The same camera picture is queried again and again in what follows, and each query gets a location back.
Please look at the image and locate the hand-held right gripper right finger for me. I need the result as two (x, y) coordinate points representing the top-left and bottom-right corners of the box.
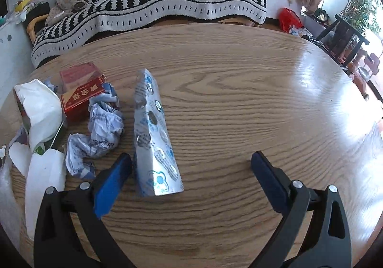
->
(248, 151), (352, 268)

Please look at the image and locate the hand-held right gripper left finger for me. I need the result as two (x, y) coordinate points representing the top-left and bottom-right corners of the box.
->
(34, 153), (139, 268)

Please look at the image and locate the silver foil blister pack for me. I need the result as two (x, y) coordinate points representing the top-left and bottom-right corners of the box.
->
(133, 68), (185, 197)

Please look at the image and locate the crumpled blue printed paper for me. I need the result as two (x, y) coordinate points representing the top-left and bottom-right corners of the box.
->
(65, 133), (97, 179)
(88, 100), (125, 153)

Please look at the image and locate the white plastic bag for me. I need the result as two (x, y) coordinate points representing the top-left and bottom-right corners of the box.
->
(13, 79), (64, 149)
(25, 148), (67, 241)

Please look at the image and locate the red cigarette box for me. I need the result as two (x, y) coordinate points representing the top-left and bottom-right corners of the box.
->
(59, 61), (106, 121)

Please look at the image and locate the reddish brown toy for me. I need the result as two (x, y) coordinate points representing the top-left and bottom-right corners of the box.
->
(346, 50), (381, 102)

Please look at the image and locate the white cabinet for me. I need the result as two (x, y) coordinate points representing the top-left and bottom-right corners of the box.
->
(0, 16), (34, 104)

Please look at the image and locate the red plastic bag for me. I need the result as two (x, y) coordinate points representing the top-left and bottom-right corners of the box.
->
(279, 7), (303, 33)

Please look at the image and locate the dark wooden stand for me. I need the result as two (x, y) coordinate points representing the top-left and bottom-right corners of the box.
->
(316, 14), (370, 63)

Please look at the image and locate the wooden sofa armrest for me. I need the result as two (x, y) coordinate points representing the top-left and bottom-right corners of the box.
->
(26, 14), (49, 44)

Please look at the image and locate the grey brown plush toy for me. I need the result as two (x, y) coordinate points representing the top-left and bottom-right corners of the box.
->
(45, 0), (91, 27)

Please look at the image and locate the green houseplant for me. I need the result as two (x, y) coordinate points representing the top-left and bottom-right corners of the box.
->
(330, 0), (383, 36)

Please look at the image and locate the yellow toy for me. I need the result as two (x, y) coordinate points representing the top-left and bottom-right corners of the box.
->
(14, 0), (34, 13)

